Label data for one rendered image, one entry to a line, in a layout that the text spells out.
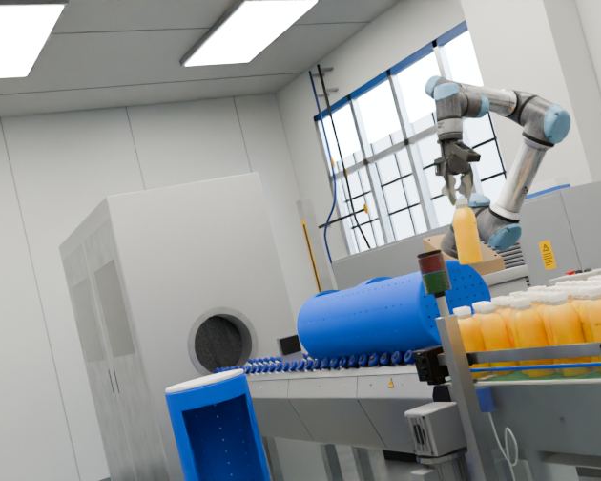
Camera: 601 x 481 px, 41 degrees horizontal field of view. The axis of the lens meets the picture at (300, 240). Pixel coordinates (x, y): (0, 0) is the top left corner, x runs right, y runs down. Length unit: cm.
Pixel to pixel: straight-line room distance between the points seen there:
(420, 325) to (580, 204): 189
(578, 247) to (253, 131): 484
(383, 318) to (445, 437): 58
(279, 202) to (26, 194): 250
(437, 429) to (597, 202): 234
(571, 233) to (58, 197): 475
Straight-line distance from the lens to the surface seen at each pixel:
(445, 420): 220
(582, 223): 419
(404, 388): 266
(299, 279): 819
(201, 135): 807
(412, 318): 249
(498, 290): 301
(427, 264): 195
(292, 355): 365
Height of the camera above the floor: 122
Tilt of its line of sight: 4 degrees up
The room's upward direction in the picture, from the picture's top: 14 degrees counter-clockwise
